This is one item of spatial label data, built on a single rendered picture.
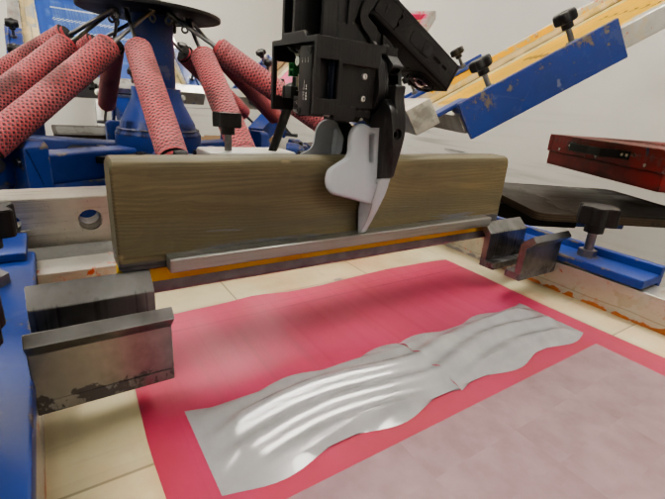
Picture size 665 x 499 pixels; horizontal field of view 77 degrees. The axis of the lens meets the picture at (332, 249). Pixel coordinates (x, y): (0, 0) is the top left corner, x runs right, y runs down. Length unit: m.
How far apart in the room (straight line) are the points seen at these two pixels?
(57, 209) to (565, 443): 0.47
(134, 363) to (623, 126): 2.32
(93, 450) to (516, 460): 0.24
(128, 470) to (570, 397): 0.30
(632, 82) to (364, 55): 2.15
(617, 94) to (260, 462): 2.33
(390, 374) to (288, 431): 0.10
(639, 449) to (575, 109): 2.25
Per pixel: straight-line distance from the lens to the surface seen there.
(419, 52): 0.40
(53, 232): 0.50
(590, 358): 0.44
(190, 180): 0.31
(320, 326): 0.39
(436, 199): 0.44
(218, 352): 0.35
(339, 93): 0.33
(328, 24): 0.34
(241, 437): 0.27
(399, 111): 0.35
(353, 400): 0.30
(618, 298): 0.54
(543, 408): 0.35
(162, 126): 0.76
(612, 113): 2.45
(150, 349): 0.28
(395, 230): 0.40
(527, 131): 2.64
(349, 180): 0.34
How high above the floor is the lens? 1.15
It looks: 19 degrees down
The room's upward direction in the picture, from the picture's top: 4 degrees clockwise
